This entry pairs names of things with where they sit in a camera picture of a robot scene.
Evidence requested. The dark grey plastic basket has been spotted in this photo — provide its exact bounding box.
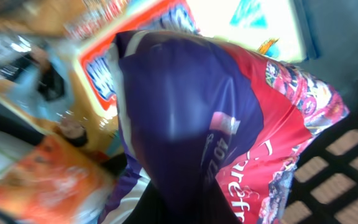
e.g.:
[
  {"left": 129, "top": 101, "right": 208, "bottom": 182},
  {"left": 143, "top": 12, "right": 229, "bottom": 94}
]
[{"left": 283, "top": 0, "right": 358, "bottom": 223}]

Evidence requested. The purple red pad package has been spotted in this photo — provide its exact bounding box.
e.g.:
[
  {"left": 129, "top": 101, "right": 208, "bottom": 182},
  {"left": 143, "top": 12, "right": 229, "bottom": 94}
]
[{"left": 99, "top": 30, "right": 349, "bottom": 223}]

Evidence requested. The small orange snack packet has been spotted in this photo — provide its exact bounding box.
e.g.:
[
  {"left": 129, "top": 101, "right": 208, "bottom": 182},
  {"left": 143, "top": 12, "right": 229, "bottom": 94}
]
[{"left": 0, "top": 135, "right": 113, "bottom": 223}]

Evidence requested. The yellow snack bag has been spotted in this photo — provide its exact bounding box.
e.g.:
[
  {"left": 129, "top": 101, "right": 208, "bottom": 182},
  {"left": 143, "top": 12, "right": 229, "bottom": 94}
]
[{"left": 0, "top": 0, "right": 310, "bottom": 156}]

